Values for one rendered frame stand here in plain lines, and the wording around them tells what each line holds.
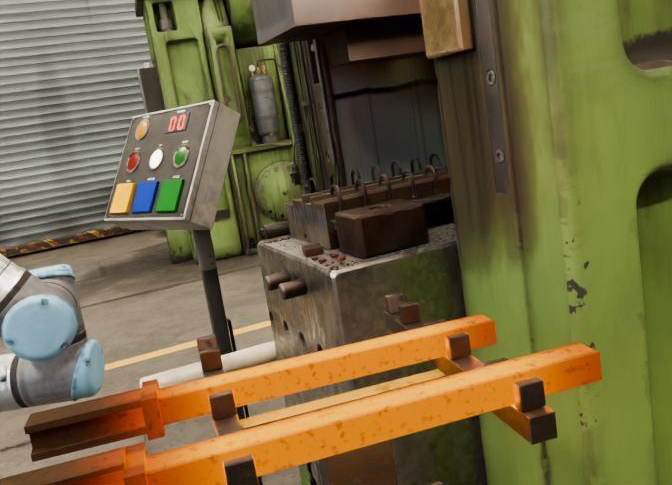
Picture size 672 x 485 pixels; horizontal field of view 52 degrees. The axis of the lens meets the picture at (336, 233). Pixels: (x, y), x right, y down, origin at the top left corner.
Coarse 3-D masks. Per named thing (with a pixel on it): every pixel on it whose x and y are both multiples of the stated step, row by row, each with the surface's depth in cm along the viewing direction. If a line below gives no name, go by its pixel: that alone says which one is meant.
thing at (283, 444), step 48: (432, 384) 50; (480, 384) 49; (576, 384) 51; (240, 432) 47; (288, 432) 46; (336, 432) 47; (384, 432) 48; (0, 480) 44; (48, 480) 42; (96, 480) 44; (144, 480) 43; (192, 480) 44
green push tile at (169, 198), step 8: (168, 184) 152; (176, 184) 150; (160, 192) 153; (168, 192) 151; (176, 192) 149; (160, 200) 152; (168, 200) 150; (176, 200) 148; (160, 208) 151; (168, 208) 149; (176, 208) 148
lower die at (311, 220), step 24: (336, 192) 116; (360, 192) 117; (384, 192) 114; (408, 192) 116; (432, 192) 118; (288, 216) 128; (312, 216) 116; (432, 216) 118; (312, 240) 119; (336, 240) 112
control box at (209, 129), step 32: (160, 128) 163; (192, 128) 154; (224, 128) 154; (128, 160) 168; (160, 160) 158; (192, 160) 150; (224, 160) 154; (192, 192) 147; (128, 224) 166; (160, 224) 157; (192, 224) 149
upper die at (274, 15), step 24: (264, 0) 116; (288, 0) 106; (312, 0) 106; (336, 0) 107; (360, 0) 109; (384, 0) 111; (408, 0) 112; (264, 24) 118; (288, 24) 108; (312, 24) 106; (336, 24) 110
